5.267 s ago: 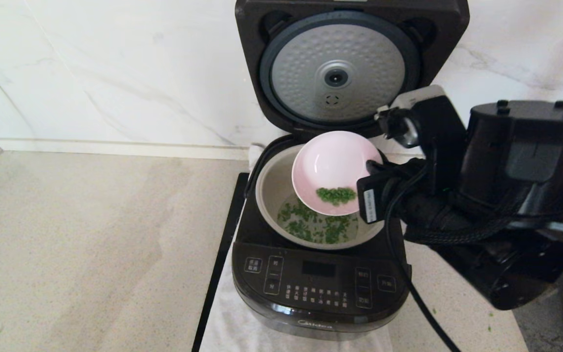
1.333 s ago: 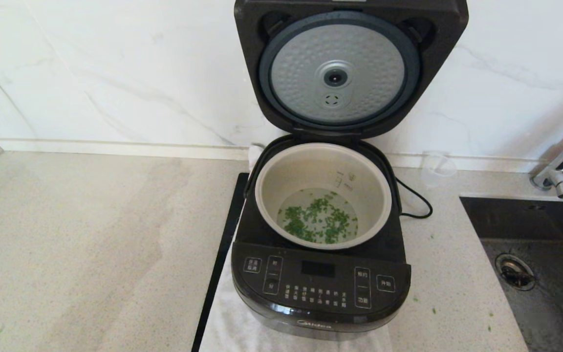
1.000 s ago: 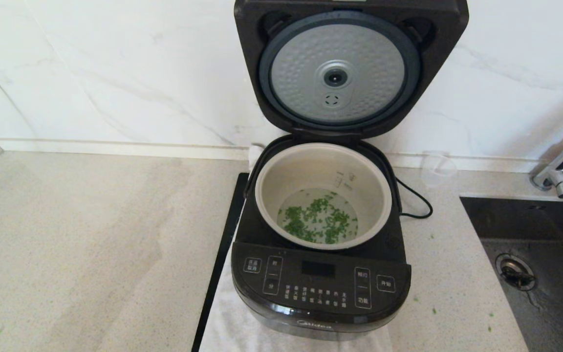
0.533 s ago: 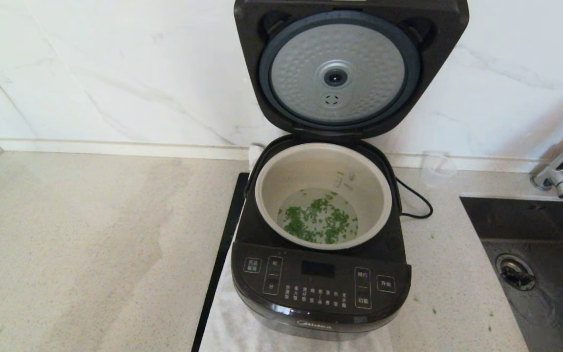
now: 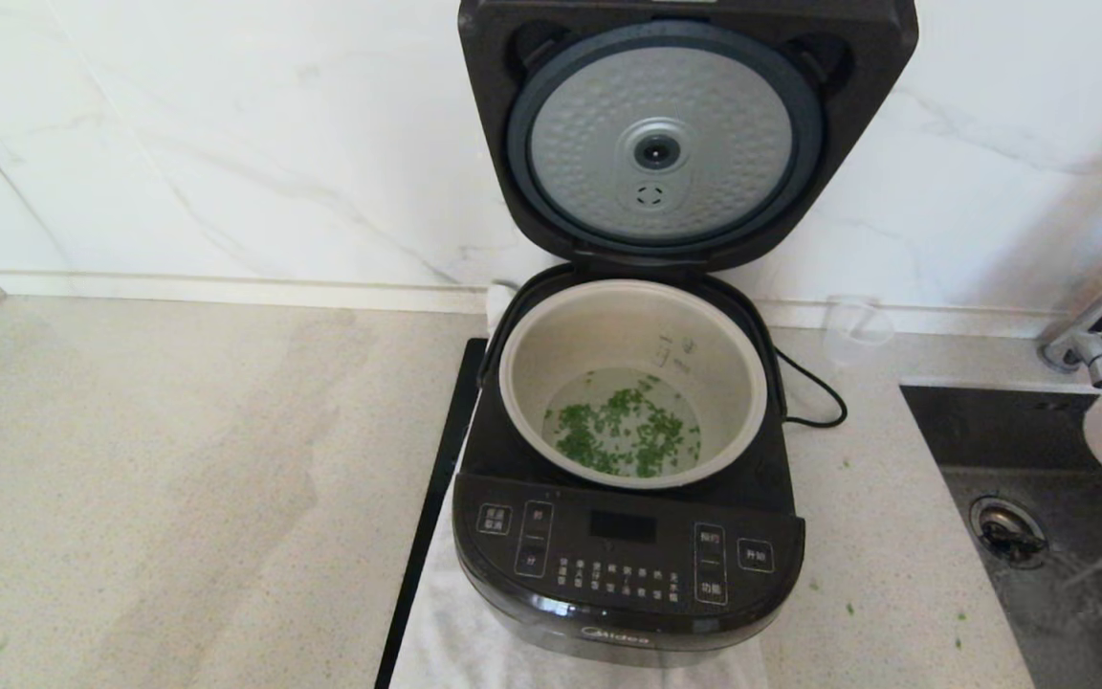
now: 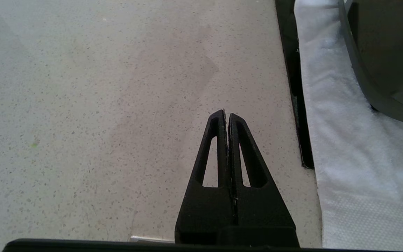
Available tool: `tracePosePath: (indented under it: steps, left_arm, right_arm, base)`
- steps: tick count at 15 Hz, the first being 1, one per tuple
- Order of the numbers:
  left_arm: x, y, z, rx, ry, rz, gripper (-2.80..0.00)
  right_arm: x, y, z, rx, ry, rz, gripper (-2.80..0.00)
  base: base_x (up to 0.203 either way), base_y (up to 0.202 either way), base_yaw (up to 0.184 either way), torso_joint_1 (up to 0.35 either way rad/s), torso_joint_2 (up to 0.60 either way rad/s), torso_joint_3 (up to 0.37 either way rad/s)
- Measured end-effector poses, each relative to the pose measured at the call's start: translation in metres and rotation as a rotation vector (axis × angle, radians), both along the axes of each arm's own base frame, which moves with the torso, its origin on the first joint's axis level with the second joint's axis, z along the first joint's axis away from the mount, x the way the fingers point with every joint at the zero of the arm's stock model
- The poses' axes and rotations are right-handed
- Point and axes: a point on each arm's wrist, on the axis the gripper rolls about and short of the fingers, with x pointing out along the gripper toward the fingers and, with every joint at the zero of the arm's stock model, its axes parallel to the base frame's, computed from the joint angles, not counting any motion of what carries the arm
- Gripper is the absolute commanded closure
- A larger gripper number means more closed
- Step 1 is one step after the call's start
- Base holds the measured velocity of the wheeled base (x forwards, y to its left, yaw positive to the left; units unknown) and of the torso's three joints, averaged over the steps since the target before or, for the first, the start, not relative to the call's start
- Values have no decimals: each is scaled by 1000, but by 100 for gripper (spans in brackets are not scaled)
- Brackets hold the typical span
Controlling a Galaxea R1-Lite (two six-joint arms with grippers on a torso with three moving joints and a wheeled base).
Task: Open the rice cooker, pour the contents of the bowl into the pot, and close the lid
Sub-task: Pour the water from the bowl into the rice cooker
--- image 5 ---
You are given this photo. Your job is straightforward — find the white cloth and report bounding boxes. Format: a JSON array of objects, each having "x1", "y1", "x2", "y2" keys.
[{"x1": 388, "y1": 281, "x2": 770, "y2": 689}]

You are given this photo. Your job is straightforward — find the black power cord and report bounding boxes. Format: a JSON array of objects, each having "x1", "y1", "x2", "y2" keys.
[{"x1": 778, "y1": 349, "x2": 849, "y2": 430}]

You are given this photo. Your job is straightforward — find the chopped green onions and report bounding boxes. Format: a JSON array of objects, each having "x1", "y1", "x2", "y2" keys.
[{"x1": 543, "y1": 373, "x2": 703, "y2": 478}]

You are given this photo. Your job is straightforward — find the steel sink basin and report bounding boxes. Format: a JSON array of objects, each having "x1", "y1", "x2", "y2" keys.
[{"x1": 900, "y1": 385, "x2": 1102, "y2": 689}]

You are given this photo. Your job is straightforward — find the grey inner cooking pot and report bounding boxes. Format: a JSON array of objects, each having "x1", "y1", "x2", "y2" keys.
[{"x1": 498, "y1": 278, "x2": 770, "y2": 491}]

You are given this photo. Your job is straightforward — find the black rice cooker base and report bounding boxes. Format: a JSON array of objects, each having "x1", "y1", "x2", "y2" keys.
[{"x1": 452, "y1": 263, "x2": 806, "y2": 667}]

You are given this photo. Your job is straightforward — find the round sink drain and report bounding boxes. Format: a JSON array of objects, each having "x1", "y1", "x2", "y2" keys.
[{"x1": 968, "y1": 495, "x2": 1051, "y2": 571}]

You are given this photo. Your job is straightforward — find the chrome faucet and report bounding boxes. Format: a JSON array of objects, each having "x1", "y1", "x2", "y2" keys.
[{"x1": 1037, "y1": 251, "x2": 1102, "y2": 389}]

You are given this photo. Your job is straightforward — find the black flat strip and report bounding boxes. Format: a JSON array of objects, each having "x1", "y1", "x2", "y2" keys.
[{"x1": 375, "y1": 338, "x2": 491, "y2": 689}]

